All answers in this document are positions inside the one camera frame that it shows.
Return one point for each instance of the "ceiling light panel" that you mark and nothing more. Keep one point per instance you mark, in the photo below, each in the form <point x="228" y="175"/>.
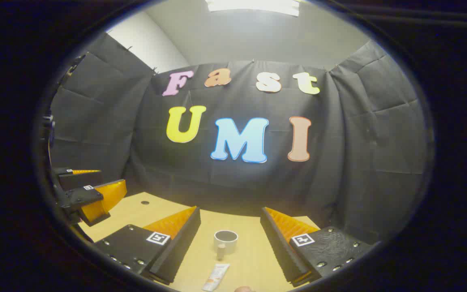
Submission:
<point x="253" y="6"/>

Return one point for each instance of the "black backdrop cloth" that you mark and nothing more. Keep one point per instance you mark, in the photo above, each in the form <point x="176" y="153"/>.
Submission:
<point x="156" y="162"/>

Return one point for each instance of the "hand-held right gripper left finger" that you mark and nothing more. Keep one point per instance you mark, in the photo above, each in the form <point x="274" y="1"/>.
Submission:
<point x="185" y="239"/>

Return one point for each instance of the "wooden desktop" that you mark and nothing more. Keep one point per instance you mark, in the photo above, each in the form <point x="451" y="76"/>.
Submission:
<point x="249" y="259"/>

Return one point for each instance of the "white toothpaste tube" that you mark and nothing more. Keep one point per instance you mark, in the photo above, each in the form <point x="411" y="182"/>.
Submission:
<point x="216" y="277"/>

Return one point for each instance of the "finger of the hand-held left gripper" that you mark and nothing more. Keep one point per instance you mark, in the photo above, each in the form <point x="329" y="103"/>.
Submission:
<point x="83" y="196"/>
<point x="79" y="179"/>

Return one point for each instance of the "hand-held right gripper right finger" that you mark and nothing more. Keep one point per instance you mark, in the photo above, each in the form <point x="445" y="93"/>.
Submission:
<point x="276" y="243"/>

